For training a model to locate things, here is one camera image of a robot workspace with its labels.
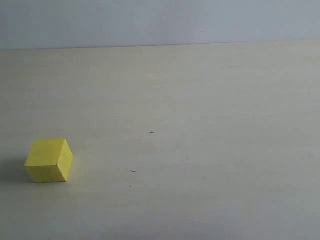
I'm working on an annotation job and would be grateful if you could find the yellow cube block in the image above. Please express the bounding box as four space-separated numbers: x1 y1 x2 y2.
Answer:
24 138 73 183

